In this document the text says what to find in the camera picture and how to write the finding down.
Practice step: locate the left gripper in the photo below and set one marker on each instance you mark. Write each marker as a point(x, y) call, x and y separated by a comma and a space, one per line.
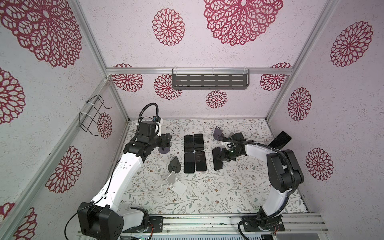
point(165, 140)

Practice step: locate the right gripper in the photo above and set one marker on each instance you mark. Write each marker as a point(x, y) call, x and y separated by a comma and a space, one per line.
point(224, 155)

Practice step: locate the phone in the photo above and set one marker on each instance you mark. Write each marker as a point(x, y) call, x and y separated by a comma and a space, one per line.
point(189, 163)
point(189, 144)
point(280, 140)
point(200, 161)
point(199, 144)
point(218, 164)

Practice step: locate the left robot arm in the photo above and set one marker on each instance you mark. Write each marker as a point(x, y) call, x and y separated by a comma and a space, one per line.
point(99, 218)

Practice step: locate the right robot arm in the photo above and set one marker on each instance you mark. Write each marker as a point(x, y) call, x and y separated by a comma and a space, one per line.
point(284, 171)

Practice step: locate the purple round phone stand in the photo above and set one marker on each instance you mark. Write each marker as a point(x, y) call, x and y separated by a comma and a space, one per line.
point(164, 150)

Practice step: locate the rear right phone stand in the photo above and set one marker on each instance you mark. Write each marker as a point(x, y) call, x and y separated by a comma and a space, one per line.
point(229, 135)

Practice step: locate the rear grey round stand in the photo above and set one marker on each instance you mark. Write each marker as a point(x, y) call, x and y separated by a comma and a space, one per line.
point(218, 132)

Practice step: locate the dark grey round stand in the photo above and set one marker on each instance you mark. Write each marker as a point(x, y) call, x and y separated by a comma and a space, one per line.
point(174, 165)

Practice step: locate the white phone stand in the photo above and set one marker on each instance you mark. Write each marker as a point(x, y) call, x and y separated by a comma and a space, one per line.
point(175, 184)

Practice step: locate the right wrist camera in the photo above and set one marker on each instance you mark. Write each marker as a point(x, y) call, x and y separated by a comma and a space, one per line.
point(229, 146)

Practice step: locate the grey slotted wall shelf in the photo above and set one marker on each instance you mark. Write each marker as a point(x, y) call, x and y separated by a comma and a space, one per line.
point(209, 81)

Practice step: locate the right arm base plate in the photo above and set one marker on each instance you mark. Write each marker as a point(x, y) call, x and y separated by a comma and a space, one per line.
point(274, 224)

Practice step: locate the black wire wall rack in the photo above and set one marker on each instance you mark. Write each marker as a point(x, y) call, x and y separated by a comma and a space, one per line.
point(96, 121)

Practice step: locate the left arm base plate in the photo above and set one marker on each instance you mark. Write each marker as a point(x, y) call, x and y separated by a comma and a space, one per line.
point(153, 224)

